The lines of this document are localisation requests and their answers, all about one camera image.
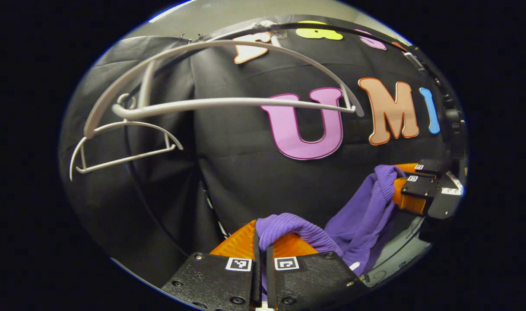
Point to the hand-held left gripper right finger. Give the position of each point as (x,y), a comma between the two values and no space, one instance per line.
(270,280)

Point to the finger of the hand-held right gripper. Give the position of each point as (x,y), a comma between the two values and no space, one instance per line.
(420,186)
(429,167)

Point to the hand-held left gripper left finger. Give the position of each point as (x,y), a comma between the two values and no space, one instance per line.
(256,276)

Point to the purple ribbed jacket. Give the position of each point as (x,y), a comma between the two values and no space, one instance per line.
(358,216)

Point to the white clothes hanger taped hook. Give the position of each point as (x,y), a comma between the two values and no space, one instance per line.
(228,103)

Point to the small white clothes hanger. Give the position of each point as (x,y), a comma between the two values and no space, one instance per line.
(125,159)

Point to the black backdrop cloth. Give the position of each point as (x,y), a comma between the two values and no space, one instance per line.
(245,181)

